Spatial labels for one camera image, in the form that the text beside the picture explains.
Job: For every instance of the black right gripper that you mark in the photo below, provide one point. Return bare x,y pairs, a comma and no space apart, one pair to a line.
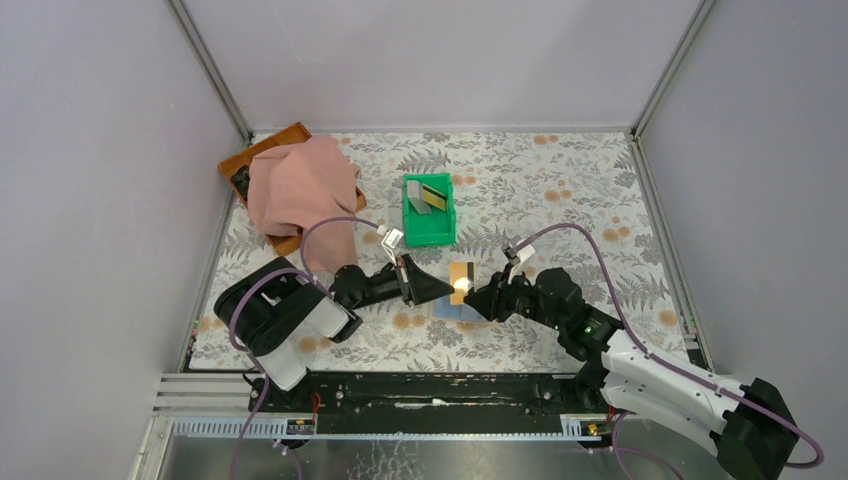
499,295

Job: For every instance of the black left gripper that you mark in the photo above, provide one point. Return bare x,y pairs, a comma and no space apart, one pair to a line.
405,282

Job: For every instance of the beige card holder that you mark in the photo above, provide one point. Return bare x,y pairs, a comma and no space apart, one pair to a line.
442,308

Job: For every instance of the green plastic bin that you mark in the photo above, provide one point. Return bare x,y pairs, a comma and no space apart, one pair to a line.
439,227

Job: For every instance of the gold grey striped card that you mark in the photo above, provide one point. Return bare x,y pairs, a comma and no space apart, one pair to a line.
434,198

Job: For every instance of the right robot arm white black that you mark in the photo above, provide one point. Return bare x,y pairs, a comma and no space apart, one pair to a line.
748,428

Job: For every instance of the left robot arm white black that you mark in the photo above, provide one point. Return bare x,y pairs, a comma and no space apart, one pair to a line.
264,309

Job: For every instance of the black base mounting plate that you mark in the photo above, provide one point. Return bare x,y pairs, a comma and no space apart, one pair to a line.
415,398

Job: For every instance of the pink cloth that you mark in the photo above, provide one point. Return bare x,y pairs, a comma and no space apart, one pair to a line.
309,190

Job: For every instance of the brown wooden tray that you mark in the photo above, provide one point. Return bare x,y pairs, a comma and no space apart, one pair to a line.
235,171

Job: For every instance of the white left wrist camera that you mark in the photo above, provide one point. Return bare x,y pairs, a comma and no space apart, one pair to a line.
390,239

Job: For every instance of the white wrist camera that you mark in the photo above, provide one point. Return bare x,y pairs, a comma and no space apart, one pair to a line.
390,239
518,258

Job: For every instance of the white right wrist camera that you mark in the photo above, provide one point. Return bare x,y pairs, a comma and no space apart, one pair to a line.
518,258

